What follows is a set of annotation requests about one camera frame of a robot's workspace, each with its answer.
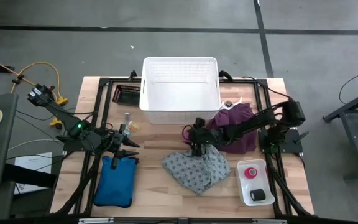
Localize black padded bar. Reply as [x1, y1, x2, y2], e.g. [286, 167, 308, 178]
[3, 163, 58, 189]

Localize purple cloth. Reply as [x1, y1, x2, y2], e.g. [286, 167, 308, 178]
[206, 98, 259, 155]

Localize silver metal bracket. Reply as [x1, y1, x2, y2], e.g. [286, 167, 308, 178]
[78, 217, 115, 224]
[252, 218, 288, 224]

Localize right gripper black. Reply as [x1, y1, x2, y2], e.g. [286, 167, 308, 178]
[185, 117, 222, 157]

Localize blue zippered pouch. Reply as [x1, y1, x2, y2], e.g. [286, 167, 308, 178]
[92, 154, 140, 208]

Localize black metal table frame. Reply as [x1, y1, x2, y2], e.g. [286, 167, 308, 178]
[51, 76, 315, 218]

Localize white shallow plastic tray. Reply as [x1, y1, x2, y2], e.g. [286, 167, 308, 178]
[235, 158, 276, 207]

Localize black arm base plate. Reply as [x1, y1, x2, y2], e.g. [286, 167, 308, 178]
[62, 133, 108, 153]
[258, 129, 304, 155]

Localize small black mesh tray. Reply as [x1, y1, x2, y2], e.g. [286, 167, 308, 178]
[111, 84, 141, 107]

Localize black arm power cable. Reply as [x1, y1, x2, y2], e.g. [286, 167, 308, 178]
[242, 76, 292, 100]

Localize black bandage roll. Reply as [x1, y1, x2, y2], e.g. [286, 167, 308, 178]
[249, 188, 267, 202]

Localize grey floor cable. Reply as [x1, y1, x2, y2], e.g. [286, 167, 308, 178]
[7, 138, 65, 152]

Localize yellow extension cable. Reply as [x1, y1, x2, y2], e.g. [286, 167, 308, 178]
[0, 52, 70, 130]

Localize dark grey metal stand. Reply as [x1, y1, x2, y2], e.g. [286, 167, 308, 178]
[322, 84, 358, 181]

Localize red bandage roll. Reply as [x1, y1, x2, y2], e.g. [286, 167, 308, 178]
[243, 166, 259, 180]

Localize white plastic woven basket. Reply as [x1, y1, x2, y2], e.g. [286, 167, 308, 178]
[139, 56, 221, 125]

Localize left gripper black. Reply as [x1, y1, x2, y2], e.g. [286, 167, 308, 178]
[104, 123, 141, 170]

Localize clear packet yellow contents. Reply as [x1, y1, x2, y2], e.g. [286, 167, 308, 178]
[123, 121, 140, 137]

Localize grey patterned cloth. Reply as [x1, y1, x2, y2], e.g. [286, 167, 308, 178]
[162, 144, 232, 196]

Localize white paper sheet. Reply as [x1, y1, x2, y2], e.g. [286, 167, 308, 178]
[13, 151, 53, 195]

